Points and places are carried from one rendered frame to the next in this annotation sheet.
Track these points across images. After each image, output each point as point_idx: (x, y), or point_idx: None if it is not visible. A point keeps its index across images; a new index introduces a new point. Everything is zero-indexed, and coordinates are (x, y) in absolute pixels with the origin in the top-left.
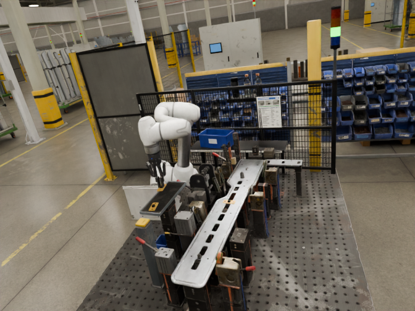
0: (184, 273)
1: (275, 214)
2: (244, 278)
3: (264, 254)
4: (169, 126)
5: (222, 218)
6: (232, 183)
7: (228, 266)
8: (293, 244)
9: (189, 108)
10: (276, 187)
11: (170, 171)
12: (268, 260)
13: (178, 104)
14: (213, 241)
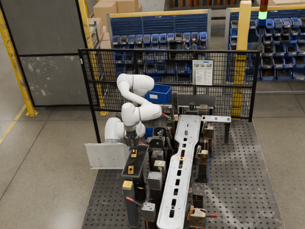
0: (165, 220)
1: (209, 161)
2: None
3: (208, 196)
4: (147, 112)
5: (177, 171)
6: (179, 140)
7: (199, 215)
8: (228, 186)
9: (147, 82)
10: (211, 141)
11: (123, 127)
12: (211, 201)
13: (137, 77)
14: (179, 194)
